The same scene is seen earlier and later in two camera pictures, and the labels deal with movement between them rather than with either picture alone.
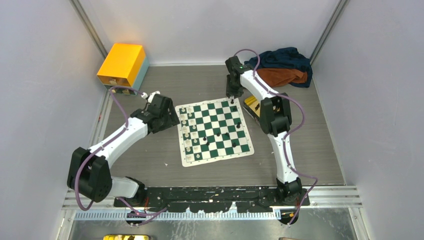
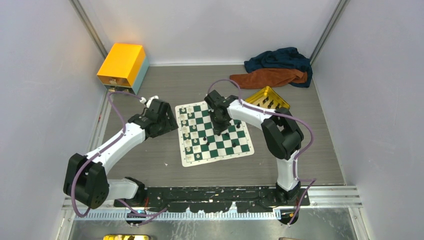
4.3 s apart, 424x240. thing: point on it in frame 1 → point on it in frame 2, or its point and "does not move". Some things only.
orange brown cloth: x=275 y=77 does not move
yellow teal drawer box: x=126 y=65 does not move
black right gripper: x=229 y=92 → x=218 y=127
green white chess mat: x=212 y=130 does not move
